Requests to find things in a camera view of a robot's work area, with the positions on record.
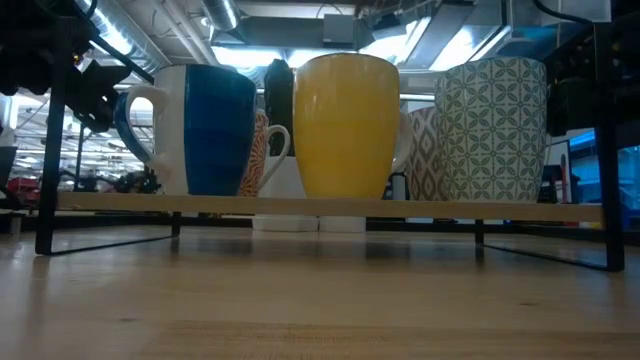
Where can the green flower patterned mug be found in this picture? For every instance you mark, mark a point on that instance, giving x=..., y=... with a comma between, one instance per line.
x=492, y=130

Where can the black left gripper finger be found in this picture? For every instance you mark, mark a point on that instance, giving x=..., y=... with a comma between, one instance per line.
x=97, y=92

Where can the grey diamond patterned mug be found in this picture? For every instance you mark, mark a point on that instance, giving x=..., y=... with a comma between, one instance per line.
x=425, y=155

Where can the grey ceiling junction box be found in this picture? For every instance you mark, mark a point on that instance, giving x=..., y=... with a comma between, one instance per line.
x=339, y=30

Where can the orange patterned yellow rim mug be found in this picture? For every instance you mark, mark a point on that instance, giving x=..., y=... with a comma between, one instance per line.
x=256, y=155

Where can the silver ceiling air duct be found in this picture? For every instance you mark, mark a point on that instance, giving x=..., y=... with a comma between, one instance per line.
x=220, y=12

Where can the wooden shelf rack black frame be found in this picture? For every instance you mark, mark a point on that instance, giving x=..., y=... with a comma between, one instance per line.
x=350, y=206

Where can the ceiling light panel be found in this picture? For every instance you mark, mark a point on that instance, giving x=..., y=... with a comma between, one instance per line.
x=450, y=45

